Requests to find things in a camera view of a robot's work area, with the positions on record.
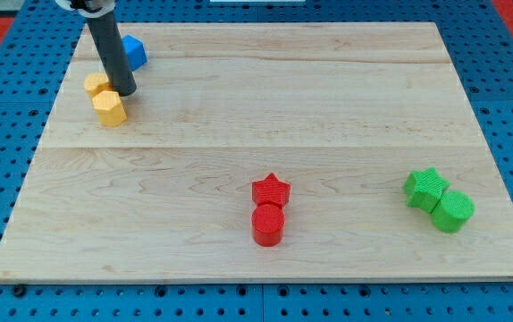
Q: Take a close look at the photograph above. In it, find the yellow hexagon block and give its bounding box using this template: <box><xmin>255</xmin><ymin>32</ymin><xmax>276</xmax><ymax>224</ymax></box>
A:
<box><xmin>92</xmin><ymin>90</ymin><xmax>127</xmax><ymax>127</ymax></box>

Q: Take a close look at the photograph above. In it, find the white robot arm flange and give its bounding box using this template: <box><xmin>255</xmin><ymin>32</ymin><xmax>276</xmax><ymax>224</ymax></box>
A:
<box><xmin>55</xmin><ymin>0</ymin><xmax>115</xmax><ymax>19</ymax></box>

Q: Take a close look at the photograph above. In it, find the red star block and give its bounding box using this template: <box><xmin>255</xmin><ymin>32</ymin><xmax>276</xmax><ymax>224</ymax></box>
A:
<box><xmin>251</xmin><ymin>173</ymin><xmax>291</xmax><ymax>208</ymax></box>

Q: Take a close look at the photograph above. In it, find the red cylinder block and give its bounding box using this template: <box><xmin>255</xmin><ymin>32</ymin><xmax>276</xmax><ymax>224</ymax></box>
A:
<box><xmin>251</xmin><ymin>204</ymin><xmax>285</xmax><ymax>247</ymax></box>

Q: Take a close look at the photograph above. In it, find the wooden board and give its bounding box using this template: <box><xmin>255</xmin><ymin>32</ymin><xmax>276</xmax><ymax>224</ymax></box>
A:
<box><xmin>0</xmin><ymin>22</ymin><xmax>513</xmax><ymax>284</ymax></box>

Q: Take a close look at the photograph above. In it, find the blue cube block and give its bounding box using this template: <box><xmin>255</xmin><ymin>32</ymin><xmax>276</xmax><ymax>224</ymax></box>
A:
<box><xmin>122</xmin><ymin>35</ymin><xmax>147</xmax><ymax>72</ymax></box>

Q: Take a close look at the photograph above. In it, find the green star block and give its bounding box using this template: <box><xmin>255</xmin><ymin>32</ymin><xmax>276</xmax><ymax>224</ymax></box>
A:
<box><xmin>403</xmin><ymin>167</ymin><xmax>450</xmax><ymax>214</ymax></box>

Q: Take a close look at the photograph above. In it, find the yellow heart block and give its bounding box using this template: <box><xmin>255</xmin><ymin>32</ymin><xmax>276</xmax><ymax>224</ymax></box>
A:
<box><xmin>84</xmin><ymin>72</ymin><xmax>113</xmax><ymax>98</ymax></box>

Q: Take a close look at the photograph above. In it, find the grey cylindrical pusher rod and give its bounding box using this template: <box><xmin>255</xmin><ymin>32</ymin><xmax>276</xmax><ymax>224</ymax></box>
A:
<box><xmin>87</xmin><ymin>10</ymin><xmax>137</xmax><ymax>97</ymax></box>

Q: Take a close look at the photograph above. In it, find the green cylinder block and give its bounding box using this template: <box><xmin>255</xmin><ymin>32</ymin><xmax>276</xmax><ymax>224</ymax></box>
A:
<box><xmin>431</xmin><ymin>191</ymin><xmax>475</xmax><ymax>233</ymax></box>

